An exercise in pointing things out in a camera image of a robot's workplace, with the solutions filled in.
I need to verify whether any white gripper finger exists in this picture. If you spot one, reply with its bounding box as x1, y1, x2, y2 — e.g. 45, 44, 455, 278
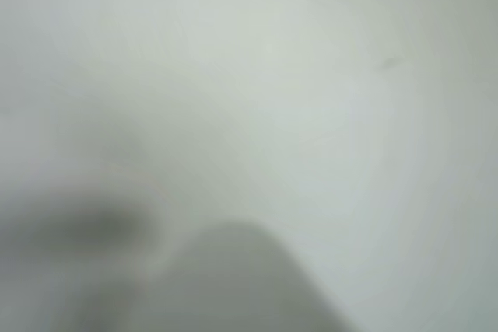
170, 221, 353, 332

